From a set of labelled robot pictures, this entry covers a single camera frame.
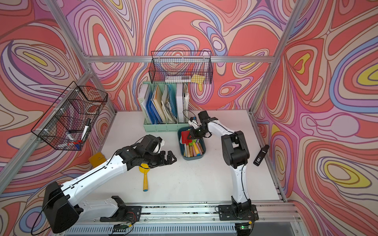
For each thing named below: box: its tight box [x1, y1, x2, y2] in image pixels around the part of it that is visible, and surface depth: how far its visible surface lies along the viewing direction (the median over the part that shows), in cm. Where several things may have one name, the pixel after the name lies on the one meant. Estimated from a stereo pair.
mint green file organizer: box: [138, 81, 190, 133], surface depth 101 cm
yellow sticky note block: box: [88, 151, 107, 168], surface depth 95 cm
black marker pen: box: [80, 118, 92, 142], surface depth 70 cm
